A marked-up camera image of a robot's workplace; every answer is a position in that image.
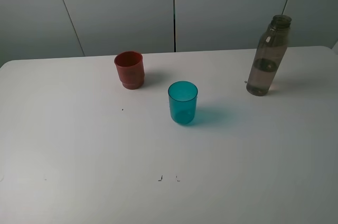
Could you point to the teal translucent plastic cup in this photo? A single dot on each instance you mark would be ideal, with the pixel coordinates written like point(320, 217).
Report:
point(182, 97)

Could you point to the red plastic cup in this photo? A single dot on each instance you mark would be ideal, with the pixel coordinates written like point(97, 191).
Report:
point(130, 69)

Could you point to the smoky translucent water bottle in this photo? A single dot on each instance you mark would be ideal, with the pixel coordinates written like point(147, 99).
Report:
point(270, 51)

